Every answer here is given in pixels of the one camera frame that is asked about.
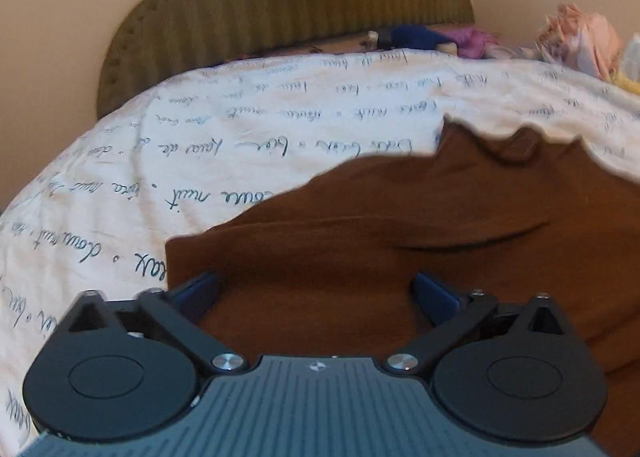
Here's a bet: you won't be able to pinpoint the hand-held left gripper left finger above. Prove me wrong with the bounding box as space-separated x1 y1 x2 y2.
67 272 249 376

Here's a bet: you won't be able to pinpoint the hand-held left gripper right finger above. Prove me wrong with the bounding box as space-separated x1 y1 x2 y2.
381 272 569 378

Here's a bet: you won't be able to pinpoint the brown garment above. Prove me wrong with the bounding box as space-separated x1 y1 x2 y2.
165 116 640 457

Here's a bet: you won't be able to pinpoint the pink crumpled clothes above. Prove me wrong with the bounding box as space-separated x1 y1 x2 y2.
536 3 623 80

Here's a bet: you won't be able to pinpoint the white script-printed blanket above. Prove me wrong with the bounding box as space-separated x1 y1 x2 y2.
0 48 640 457

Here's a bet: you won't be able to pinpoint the purple cloth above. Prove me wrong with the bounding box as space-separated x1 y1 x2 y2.
449 26 500 60

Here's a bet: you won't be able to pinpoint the dark blue cloth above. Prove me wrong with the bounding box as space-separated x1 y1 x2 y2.
384 25 457 51

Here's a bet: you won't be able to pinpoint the pale yellow cloth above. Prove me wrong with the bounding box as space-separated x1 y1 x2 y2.
611 34 640 96

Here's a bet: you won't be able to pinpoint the olive wicker headboard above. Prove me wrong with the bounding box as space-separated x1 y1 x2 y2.
96 0 475 119

